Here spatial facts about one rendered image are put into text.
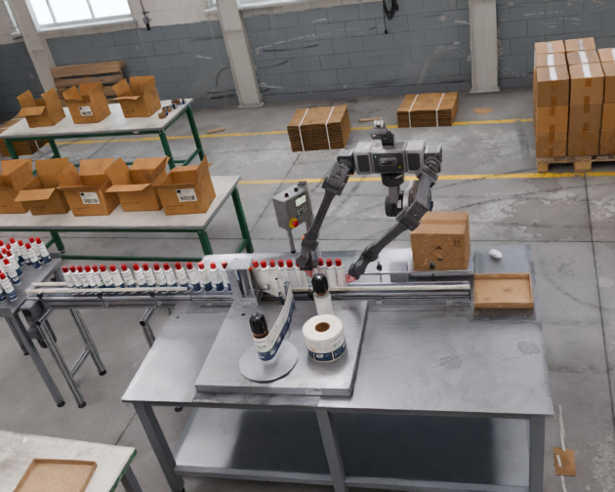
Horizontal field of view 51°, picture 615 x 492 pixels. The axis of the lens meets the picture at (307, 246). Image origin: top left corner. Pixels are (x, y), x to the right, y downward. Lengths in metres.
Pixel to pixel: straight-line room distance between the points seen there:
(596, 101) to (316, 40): 3.91
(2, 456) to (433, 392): 2.13
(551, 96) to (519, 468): 3.67
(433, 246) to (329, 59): 5.50
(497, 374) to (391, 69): 6.09
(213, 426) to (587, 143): 4.25
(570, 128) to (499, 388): 3.73
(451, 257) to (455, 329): 0.48
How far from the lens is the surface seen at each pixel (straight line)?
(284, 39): 9.00
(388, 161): 3.70
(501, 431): 3.80
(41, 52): 10.86
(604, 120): 6.47
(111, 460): 3.35
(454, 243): 3.70
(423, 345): 3.39
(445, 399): 3.12
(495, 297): 3.66
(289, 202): 3.51
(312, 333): 3.26
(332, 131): 7.48
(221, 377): 3.39
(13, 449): 3.69
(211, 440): 4.03
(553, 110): 6.39
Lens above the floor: 3.10
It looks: 32 degrees down
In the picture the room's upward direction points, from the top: 12 degrees counter-clockwise
